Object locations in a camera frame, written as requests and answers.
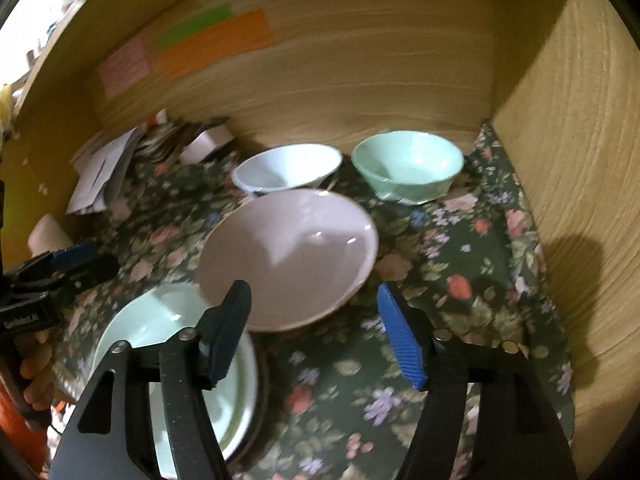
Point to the orange sleeve forearm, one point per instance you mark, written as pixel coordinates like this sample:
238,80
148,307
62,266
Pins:
31,445

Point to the pink sticky note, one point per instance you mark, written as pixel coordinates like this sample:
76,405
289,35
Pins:
125,67

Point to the small white box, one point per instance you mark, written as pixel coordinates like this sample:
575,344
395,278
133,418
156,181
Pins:
206,143

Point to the left hand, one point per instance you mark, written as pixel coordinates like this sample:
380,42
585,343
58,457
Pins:
36,368

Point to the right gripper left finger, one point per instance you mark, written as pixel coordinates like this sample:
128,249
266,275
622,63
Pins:
110,434

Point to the green sticky note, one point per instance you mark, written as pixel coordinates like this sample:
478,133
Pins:
194,24

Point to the orange sticky note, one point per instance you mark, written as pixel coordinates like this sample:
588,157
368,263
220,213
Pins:
241,34

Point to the purple plate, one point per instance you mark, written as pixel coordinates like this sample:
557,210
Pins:
242,456

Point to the mint green plate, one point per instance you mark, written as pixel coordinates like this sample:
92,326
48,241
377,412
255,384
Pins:
151,319

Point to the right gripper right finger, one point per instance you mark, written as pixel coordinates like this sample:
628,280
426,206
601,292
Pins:
518,435

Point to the white bowl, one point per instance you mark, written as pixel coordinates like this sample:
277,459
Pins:
301,165

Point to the floral tablecloth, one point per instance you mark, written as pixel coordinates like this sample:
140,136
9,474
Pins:
338,405

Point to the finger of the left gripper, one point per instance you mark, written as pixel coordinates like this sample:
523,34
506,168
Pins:
47,264
68,284

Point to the cream mug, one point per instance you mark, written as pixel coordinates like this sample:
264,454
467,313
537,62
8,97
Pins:
47,236

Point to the white paper stack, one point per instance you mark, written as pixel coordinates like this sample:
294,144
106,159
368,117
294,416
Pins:
102,176

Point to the mint green bowl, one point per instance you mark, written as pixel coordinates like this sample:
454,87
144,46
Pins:
408,167

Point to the white plate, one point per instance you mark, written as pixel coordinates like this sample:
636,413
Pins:
241,388

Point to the pink bowl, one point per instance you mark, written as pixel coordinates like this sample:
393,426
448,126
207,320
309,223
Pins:
304,253

